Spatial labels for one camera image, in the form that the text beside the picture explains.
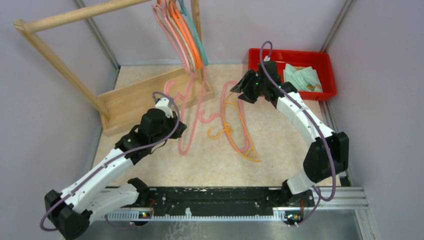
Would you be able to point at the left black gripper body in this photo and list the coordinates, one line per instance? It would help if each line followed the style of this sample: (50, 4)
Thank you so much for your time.
(169, 127)

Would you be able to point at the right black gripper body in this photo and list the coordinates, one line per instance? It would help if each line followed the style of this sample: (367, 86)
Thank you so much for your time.
(252, 87)

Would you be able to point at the pink plastic hanger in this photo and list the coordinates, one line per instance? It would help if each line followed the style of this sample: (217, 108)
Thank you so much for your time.
(159, 9)
(192, 102)
(226, 128)

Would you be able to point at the pink plastic hanger back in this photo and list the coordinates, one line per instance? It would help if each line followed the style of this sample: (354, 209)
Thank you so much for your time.
(226, 128)

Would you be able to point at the orange plastic hanger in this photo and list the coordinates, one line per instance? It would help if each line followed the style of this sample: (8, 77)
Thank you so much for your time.
(181, 34)
(185, 34)

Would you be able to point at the beige plastic hanger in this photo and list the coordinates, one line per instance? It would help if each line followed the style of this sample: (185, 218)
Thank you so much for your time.
(184, 34)

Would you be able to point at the pink plastic hanger front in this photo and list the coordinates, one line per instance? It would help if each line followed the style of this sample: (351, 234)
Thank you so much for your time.
(159, 9)

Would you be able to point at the teal plastic hanger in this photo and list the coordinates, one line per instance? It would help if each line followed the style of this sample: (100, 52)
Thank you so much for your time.
(195, 33)

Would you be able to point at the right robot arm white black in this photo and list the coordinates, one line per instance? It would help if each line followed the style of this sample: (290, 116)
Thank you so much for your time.
(328, 150)

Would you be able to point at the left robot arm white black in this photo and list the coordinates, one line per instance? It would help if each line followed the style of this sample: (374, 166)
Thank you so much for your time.
(72, 210)

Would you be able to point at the wooden hanger rack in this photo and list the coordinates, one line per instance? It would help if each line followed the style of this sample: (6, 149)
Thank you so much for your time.
(119, 109)

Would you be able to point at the folded mint cloth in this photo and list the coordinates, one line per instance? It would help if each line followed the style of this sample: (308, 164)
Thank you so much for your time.
(304, 79)

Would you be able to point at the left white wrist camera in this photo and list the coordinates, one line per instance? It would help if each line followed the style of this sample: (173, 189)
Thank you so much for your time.
(164, 105)

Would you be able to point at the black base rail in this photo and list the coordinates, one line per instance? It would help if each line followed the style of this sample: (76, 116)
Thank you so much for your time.
(220, 201)

